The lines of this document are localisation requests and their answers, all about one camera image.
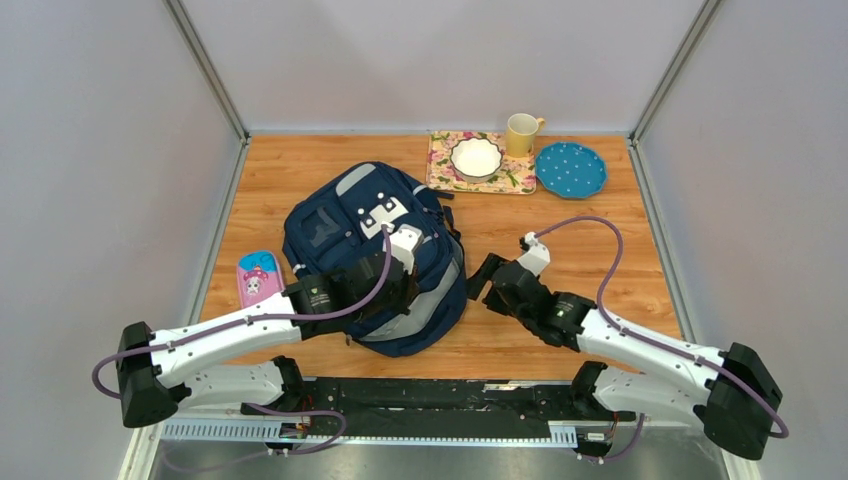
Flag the navy blue school backpack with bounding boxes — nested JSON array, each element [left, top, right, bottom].
[[282, 162, 467, 357]]

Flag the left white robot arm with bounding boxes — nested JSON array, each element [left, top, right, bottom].
[[110, 249, 418, 428]]

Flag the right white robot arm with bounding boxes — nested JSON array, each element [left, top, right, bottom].
[[468, 254, 786, 460]]

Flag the pink cartoon pencil case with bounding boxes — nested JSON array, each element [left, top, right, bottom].
[[237, 250, 285, 308]]

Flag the floral placemat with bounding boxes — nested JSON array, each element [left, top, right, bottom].
[[425, 130, 536, 195]]

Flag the white scalloped bowl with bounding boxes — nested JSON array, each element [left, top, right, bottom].
[[449, 138, 503, 183]]

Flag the blue polka dot plate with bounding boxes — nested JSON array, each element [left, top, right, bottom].
[[535, 142, 608, 200]]

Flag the yellow mug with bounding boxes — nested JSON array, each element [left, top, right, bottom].
[[504, 113, 546, 157]]

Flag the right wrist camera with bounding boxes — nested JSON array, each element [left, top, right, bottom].
[[517, 232, 551, 277]]

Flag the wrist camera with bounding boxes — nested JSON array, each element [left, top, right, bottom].
[[517, 232, 551, 277], [385, 223, 423, 274]]

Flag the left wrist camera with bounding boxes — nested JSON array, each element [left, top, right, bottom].
[[385, 223, 423, 274]]

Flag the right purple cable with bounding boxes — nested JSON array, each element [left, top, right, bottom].
[[533, 215, 791, 463]]

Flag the purple cable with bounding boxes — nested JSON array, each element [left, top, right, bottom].
[[533, 215, 791, 463], [91, 223, 393, 458]]

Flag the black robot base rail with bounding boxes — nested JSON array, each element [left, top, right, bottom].
[[240, 377, 636, 455]]

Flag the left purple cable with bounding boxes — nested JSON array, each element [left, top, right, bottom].
[[91, 223, 393, 458]]

